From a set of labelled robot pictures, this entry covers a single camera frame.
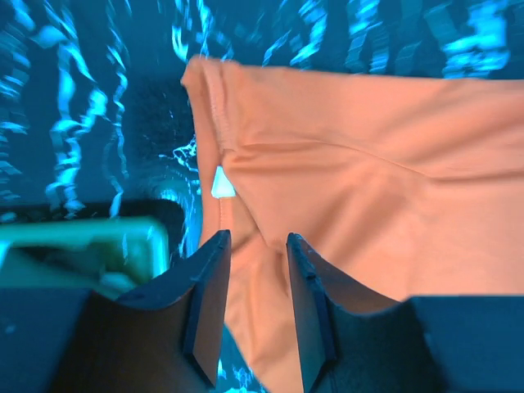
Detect orange t shirt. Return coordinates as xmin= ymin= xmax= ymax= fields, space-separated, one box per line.
xmin=182 ymin=57 xmax=523 ymax=392

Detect green plastic bin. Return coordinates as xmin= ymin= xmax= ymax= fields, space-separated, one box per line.
xmin=1 ymin=217 xmax=169 ymax=299

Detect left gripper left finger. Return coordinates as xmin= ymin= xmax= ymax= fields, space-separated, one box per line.
xmin=52 ymin=230 xmax=231 ymax=392

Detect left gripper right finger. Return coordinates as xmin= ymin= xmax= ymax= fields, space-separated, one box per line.
xmin=287 ymin=233 xmax=434 ymax=392

